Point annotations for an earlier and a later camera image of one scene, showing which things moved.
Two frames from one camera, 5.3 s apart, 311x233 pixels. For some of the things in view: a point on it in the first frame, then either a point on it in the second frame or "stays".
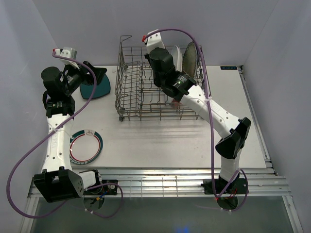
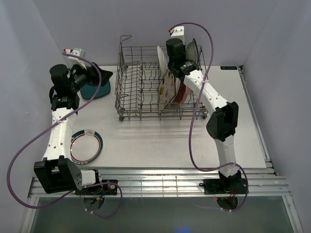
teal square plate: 102,89 stays
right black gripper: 146,56 -> 184,48
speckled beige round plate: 190,60 stays
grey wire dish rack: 137,96 stays
